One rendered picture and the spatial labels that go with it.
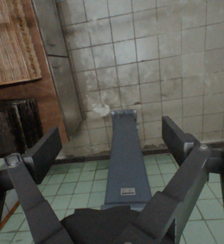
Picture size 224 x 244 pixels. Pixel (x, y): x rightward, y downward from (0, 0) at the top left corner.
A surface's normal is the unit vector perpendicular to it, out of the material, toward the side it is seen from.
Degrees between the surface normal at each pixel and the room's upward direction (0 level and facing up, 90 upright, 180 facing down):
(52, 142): 92
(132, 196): 90
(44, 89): 0
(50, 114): 0
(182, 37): 0
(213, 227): 90
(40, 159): 92
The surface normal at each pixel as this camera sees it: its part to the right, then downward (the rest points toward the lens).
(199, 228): -0.15, -0.93
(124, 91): -0.06, 0.33
